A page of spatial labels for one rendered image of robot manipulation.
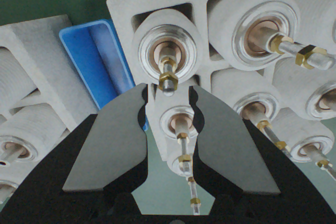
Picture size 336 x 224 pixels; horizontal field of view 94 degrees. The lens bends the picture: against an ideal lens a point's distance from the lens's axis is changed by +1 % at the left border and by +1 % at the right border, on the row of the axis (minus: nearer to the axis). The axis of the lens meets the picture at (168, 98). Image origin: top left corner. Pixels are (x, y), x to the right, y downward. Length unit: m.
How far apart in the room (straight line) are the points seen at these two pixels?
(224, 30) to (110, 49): 0.34
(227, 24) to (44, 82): 0.33
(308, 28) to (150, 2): 0.22
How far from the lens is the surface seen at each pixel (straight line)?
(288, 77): 0.34
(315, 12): 0.29
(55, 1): 0.52
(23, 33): 0.38
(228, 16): 0.22
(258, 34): 0.22
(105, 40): 0.49
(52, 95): 0.39
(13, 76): 0.38
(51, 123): 0.41
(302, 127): 0.39
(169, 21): 0.20
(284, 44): 0.19
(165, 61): 0.17
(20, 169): 0.54
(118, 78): 0.52
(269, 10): 0.23
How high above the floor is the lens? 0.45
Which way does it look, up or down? 57 degrees down
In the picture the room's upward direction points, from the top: 179 degrees clockwise
